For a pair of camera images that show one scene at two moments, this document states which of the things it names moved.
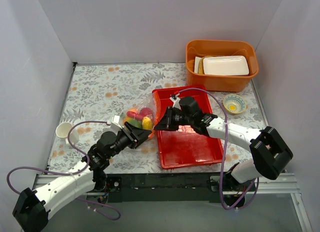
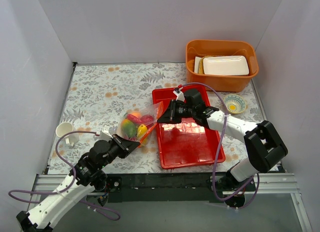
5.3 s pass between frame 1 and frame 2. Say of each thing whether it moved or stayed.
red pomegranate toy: moved
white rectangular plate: stayed
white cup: stayed
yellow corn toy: moved
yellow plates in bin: stayed
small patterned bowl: stayed
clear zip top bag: moved
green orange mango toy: moved
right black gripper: moved
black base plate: stayed
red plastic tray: stayed
